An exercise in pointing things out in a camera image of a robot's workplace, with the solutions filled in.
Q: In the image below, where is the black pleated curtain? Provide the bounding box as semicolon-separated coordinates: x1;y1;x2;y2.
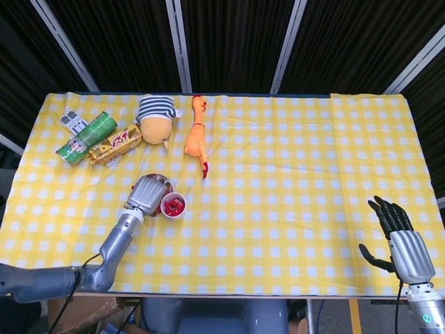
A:
0;0;445;209

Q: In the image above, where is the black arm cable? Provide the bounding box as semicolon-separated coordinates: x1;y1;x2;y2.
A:
394;281;406;334
48;253;102;334

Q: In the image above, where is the brown cardboard box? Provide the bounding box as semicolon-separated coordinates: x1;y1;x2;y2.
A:
44;296;140;334

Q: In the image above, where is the left grey five-finger robot hand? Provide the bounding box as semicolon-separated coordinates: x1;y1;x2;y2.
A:
124;175;170;218

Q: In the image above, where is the green chip can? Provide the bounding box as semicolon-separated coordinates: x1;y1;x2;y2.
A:
55;111;119;168

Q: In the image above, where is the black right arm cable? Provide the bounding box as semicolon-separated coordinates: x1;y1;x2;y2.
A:
394;281;406;334

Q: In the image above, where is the white paper cup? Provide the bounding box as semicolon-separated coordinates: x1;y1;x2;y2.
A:
159;191;187;219

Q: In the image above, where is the white card with grey pads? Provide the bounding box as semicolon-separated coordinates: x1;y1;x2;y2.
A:
59;110;90;136

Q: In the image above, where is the gold biscuit pack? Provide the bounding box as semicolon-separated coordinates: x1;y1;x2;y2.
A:
86;123;144;167

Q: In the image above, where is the yellow white checkered tablecloth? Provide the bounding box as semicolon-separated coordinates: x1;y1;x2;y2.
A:
0;92;445;296

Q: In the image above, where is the metal table leg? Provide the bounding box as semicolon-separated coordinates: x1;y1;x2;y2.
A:
305;298;316;334

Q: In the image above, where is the orange rubber chicken toy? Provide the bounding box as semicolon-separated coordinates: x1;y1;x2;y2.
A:
183;94;210;180

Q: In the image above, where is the right grey five-finger robot hand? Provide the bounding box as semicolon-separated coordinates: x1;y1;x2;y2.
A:
358;196;437;287

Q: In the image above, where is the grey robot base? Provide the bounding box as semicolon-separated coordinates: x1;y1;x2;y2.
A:
140;297;289;334

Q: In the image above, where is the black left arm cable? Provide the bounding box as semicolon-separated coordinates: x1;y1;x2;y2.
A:
48;253;102;334

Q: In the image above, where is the yellow plush toy striped shirt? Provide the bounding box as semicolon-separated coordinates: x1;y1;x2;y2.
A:
133;93;184;150

